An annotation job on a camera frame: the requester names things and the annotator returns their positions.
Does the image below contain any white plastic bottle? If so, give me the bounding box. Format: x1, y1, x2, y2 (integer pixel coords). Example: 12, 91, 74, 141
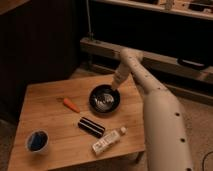
92, 127, 127, 156

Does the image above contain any black striped rectangular case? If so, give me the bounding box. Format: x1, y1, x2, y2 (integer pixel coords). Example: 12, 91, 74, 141
78, 117, 105, 138

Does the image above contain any white cup with blue inside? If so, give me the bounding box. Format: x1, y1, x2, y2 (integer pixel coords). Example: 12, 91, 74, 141
25, 130, 49, 155

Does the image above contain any metal pole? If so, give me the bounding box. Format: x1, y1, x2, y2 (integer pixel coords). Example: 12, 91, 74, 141
86, 0, 94, 41

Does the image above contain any black handle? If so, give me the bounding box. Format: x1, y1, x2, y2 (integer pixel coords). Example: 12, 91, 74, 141
177, 58, 209, 70

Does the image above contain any orange carrot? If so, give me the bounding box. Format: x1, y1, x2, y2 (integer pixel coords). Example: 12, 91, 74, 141
63, 98, 80, 113

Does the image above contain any wooden table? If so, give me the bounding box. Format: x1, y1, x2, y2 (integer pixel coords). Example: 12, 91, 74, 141
8, 75, 145, 171

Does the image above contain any black ceramic bowl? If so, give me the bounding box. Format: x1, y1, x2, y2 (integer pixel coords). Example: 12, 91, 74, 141
89, 84, 120, 113

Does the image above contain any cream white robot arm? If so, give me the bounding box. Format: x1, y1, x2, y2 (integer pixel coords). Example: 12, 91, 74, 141
112, 48, 194, 171

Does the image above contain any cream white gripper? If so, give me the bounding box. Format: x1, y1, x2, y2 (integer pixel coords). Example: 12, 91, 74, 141
111, 65, 129, 91

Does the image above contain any low wooden bench shelf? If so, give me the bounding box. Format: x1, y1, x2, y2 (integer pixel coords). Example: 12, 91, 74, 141
80, 37, 213, 84

